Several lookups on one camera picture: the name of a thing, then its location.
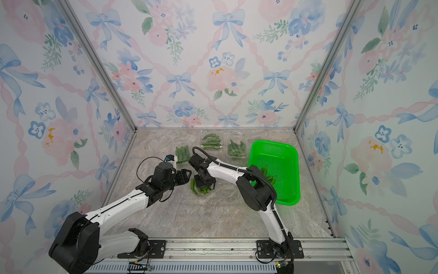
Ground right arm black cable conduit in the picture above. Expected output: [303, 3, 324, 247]
[191, 146, 295, 261]

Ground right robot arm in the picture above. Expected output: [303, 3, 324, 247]
[189, 154, 293, 258]

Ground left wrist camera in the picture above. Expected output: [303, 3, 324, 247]
[164, 155, 178, 169]

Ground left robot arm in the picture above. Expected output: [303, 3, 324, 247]
[49, 161, 192, 274]

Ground aluminium front rail frame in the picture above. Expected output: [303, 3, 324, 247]
[86, 238, 359, 274]

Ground bright green plastic basket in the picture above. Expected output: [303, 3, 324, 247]
[249, 140, 301, 206]

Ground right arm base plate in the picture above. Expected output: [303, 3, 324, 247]
[256, 240, 304, 259]

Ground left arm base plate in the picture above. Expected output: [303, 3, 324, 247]
[117, 240, 167, 259]

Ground left aluminium corner post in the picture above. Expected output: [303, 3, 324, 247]
[54, 1, 137, 132]

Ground green peppers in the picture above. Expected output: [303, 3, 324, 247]
[260, 167, 277, 186]

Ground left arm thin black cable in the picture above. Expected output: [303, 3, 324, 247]
[136, 156, 165, 186]

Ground clear pepper container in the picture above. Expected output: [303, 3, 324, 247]
[190, 175, 216, 195]
[227, 139, 248, 158]
[200, 133, 224, 150]
[175, 145, 190, 164]

